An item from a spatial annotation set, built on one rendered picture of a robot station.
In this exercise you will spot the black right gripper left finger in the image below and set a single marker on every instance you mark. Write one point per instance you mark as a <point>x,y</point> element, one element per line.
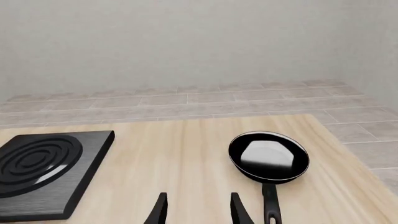
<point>159,213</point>

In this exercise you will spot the black frying pan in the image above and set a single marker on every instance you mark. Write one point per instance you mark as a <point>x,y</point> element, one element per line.
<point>269,156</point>

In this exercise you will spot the flat black stove plate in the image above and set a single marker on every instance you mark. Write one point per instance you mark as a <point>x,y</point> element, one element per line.
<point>46,168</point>

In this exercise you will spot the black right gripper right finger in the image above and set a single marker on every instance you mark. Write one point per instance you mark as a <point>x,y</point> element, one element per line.
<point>238,213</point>

